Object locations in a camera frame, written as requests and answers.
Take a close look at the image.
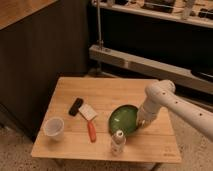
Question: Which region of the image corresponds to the green ceramic bowl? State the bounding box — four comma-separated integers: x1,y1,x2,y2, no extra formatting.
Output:
108,104,138,136

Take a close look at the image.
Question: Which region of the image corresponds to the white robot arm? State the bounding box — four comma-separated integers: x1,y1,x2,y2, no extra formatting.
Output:
136,80,213,142

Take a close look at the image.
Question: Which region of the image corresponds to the white plastic bottle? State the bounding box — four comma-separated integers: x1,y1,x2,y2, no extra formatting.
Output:
111,130,126,156

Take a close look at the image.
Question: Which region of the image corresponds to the wooden table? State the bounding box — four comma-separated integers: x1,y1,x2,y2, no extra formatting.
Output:
30,76,182,171

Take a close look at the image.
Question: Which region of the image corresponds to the black rectangular block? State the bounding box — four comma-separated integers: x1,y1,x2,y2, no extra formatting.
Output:
69,98,83,116

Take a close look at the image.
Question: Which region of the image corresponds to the metal shelf rack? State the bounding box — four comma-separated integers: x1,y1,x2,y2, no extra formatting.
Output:
88,0,213,109

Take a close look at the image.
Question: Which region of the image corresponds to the clear plastic cup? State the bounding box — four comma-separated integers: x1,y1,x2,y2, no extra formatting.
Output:
43,117,64,141

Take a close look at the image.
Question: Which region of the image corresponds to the dark wooden cabinet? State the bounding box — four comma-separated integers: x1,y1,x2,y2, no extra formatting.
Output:
0,0,89,140

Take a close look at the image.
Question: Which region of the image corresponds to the orange handled scraper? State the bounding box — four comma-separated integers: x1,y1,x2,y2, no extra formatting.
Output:
79,104,97,142

